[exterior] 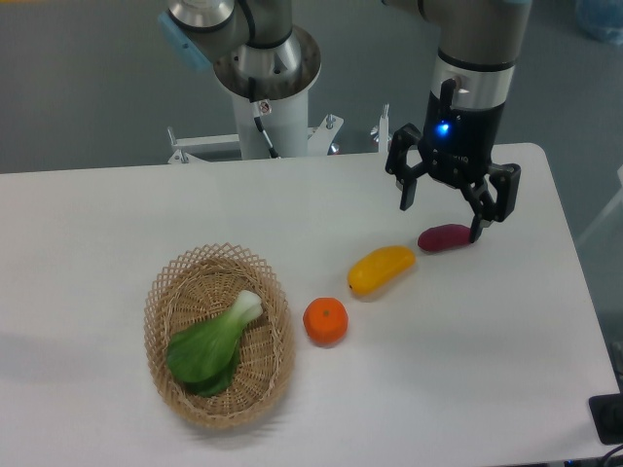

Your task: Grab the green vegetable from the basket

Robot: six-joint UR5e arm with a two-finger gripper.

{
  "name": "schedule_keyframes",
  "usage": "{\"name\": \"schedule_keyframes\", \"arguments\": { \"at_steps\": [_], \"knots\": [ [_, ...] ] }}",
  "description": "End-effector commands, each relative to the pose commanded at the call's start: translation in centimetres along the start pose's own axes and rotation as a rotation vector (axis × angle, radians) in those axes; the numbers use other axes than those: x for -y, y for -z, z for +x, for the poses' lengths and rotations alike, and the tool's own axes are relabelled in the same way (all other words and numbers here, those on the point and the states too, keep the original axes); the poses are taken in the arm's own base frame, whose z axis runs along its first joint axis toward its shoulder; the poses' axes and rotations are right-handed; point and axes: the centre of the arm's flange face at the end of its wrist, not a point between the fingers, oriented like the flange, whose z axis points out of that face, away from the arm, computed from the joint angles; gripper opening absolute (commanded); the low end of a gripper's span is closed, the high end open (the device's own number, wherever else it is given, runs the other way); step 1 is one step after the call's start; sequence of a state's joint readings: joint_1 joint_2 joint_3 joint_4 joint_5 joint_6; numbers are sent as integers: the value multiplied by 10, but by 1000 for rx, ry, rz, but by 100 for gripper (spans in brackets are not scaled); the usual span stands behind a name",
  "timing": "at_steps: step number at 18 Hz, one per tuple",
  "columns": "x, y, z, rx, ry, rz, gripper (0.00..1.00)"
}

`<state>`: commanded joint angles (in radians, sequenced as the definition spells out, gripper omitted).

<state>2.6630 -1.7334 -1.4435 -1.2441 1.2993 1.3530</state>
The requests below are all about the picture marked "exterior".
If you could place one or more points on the woven wicker basket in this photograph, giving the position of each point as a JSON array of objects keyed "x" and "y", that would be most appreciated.
[{"x": 199, "y": 285}]

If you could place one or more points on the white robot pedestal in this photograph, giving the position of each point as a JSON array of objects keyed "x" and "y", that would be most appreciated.
[{"x": 266, "y": 129}]

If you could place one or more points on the blue plastic bag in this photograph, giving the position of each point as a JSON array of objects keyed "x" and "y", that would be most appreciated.
[{"x": 601, "y": 19}]

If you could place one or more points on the yellow mango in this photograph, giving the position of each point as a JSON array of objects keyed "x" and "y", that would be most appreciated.
[{"x": 377, "y": 268}]

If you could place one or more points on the green bok choy vegetable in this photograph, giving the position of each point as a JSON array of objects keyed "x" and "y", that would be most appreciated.
[{"x": 205, "y": 357}]

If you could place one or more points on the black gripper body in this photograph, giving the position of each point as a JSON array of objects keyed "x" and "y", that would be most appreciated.
[{"x": 456, "y": 144}]

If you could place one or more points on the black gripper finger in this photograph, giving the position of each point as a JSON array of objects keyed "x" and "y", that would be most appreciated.
[
  {"x": 403, "y": 140},
  {"x": 492, "y": 197}
]

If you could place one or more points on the black device at edge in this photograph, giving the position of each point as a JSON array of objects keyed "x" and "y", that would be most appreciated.
[{"x": 606, "y": 411}]

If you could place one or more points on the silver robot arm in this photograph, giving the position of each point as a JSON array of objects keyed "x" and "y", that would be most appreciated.
[{"x": 267, "y": 64}]

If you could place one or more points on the purple sweet potato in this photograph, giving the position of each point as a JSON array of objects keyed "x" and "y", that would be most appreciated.
[{"x": 443, "y": 238}]

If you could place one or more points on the orange tangerine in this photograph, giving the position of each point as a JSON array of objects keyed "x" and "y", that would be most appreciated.
[{"x": 325, "y": 321}]

